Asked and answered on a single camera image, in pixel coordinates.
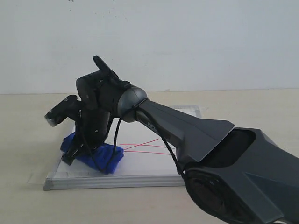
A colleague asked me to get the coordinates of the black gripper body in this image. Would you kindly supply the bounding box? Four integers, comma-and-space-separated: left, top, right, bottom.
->
71, 109, 110, 151

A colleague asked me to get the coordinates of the blue microfibre cloth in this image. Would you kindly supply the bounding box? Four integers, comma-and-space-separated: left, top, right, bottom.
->
75, 143, 124, 175

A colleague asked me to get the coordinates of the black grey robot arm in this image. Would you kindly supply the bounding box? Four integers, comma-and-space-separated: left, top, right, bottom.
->
62, 71, 299, 224

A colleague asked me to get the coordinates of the clear tape front left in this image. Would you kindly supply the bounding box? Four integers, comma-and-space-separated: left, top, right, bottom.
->
26, 171, 68, 186

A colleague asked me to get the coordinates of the clear tape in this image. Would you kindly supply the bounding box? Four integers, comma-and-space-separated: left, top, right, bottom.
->
181, 105, 208, 113
26, 171, 68, 186

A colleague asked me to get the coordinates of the clear tape back right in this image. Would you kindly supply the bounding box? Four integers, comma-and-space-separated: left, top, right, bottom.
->
181, 105, 208, 113

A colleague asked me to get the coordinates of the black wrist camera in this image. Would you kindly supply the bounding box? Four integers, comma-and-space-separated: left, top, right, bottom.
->
44, 95, 82, 127

